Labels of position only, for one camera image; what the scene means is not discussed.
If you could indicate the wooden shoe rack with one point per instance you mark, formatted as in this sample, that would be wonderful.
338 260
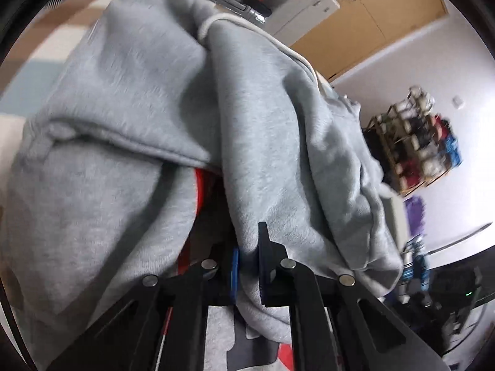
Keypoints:
386 123

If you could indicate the silver suitcase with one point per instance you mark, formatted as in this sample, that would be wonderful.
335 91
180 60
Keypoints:
236 2

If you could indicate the white suitcase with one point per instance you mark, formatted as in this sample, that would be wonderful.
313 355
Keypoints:
305 7

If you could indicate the purple fluffy cloth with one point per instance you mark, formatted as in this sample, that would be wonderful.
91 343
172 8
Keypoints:
415 216

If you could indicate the grey headboard box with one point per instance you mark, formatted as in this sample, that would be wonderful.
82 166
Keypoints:
394 216

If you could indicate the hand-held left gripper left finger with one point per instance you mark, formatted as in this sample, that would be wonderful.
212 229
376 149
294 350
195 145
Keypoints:
234 274

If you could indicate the wooden door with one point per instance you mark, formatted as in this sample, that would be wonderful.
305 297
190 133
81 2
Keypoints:
367 27

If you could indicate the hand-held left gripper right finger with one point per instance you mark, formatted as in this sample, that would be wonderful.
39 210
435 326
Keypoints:
263 278

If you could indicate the white light switch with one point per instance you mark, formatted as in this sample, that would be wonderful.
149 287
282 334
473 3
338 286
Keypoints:
458 101

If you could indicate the grey printed hoodie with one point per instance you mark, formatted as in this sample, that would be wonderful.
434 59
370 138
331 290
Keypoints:
135 162

